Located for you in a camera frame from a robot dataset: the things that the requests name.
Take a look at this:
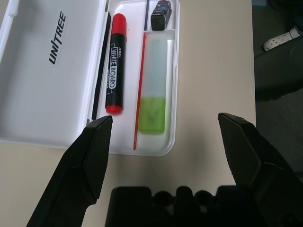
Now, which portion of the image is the red-capped black whiteboard marker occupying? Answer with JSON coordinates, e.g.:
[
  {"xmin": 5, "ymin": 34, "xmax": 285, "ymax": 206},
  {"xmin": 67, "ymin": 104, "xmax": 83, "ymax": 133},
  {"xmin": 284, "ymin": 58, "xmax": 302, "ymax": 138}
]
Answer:
[{"xmin": 105, "ymin": 13, "xmax": 127, "ymax": 115}]

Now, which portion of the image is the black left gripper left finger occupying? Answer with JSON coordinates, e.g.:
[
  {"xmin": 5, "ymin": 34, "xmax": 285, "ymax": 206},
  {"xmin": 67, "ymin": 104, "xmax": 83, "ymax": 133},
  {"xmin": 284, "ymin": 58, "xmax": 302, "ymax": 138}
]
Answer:
[{"xmin": 26, "ymin": 115, "xmax": 114, "ymax": 227}]

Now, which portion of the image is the white clog shoe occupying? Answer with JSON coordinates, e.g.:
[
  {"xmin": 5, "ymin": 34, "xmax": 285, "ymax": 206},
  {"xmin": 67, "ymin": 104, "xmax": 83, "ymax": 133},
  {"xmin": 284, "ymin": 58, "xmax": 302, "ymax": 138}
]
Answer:
[{"xmin": 262, "ymin": 26, "xmax": 303, "ymax": 52}]

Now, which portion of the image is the white plastic pencil case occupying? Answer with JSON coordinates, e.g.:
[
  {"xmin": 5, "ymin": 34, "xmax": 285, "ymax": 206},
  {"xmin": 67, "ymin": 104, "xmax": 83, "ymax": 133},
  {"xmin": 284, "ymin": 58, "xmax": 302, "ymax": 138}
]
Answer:
[{"xmin": 0, "ymin": 0, "xmax": 181, "ymax": 157}]

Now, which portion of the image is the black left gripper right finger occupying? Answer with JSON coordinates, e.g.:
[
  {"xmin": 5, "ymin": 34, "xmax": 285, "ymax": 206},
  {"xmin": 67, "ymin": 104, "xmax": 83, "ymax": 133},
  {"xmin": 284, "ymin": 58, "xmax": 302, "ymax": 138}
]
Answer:
[{"xmin": 217, "ymin": 112, "xmax": 303, "ymax": 227}]

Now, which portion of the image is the small dark eraser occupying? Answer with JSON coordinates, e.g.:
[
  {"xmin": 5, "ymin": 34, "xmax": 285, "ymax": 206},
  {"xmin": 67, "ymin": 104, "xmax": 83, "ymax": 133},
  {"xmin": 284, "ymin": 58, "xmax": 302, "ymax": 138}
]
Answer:
[{"xmin": 150, "ymin": 0, "xmax": 173, "ymax": 32}]

